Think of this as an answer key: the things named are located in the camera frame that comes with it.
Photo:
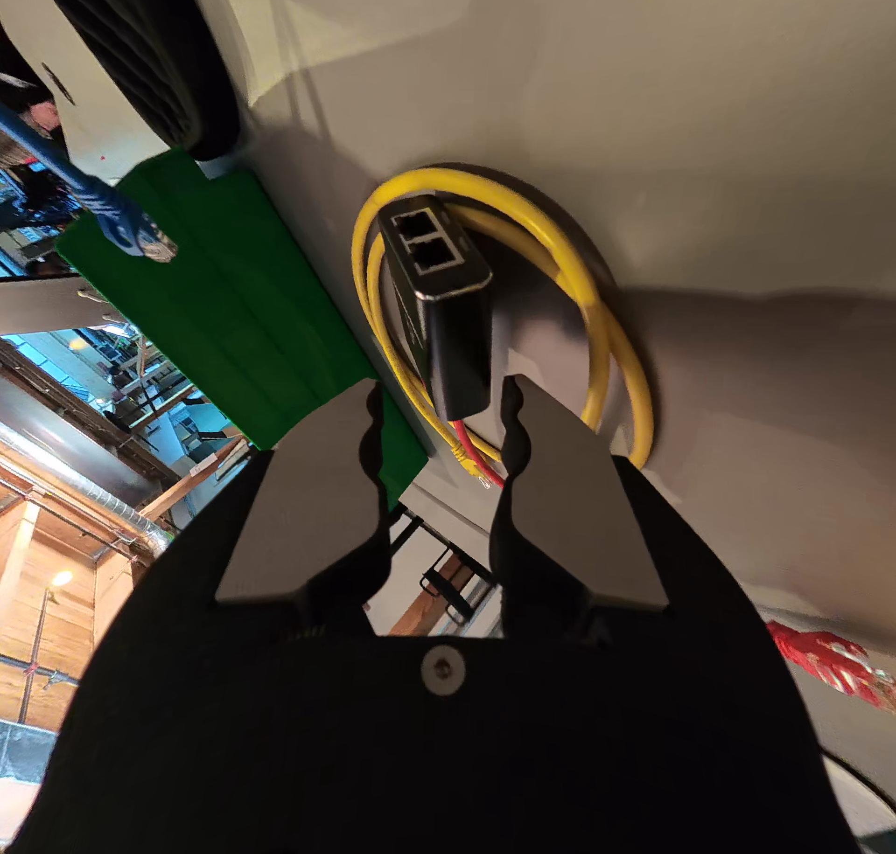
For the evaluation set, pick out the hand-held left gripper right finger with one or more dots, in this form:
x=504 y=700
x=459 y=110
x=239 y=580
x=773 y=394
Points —
x=574 y=518

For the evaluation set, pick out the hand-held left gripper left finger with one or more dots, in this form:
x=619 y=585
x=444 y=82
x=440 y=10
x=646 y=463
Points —
x=308 y=511

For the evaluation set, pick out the black ethernet switch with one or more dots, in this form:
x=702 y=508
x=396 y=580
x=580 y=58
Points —
x=455 y=336

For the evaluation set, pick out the green plastic bin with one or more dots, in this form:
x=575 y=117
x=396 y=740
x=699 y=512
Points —
x=210 y=294

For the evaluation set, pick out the silver metal duct pipe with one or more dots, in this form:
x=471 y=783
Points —
x=140 y=529

